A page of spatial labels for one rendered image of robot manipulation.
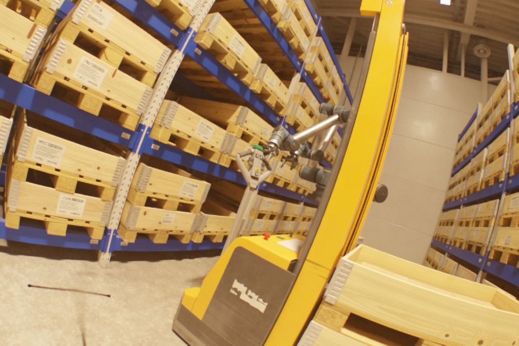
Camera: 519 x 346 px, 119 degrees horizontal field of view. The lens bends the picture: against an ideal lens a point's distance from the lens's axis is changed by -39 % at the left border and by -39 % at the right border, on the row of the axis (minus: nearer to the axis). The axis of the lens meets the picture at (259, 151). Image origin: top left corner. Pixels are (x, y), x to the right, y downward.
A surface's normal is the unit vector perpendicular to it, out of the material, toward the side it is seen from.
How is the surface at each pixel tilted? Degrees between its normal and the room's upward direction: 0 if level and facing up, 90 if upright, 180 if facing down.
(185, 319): 90
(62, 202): 90
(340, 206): 90
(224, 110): 90
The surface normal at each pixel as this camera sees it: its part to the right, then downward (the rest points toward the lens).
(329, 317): -0.48, -0.27
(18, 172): 0.80, 0.25
